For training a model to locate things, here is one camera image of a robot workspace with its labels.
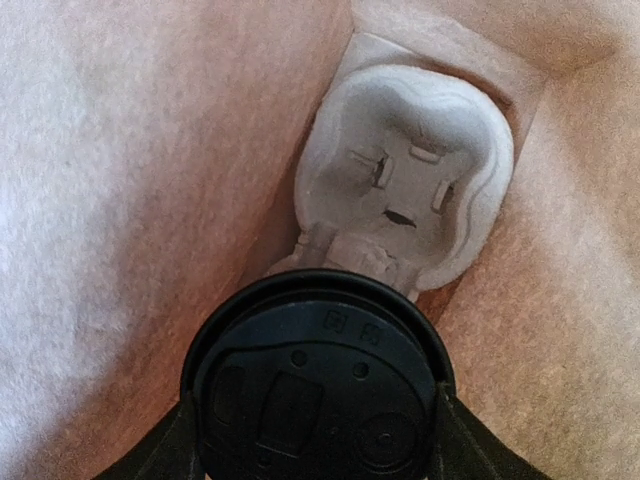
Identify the black coffee cup lid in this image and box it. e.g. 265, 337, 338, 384
181, 269, 454, 479

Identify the brown paper bag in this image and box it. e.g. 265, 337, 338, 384
1, 1, 639, 479

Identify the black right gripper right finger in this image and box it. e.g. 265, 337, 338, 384
434, 384, 549, 480

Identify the brown pulp cup carrier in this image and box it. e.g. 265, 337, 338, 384
273, 65, 514, 299

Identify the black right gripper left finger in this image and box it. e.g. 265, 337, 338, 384
97, 393, 205, 480

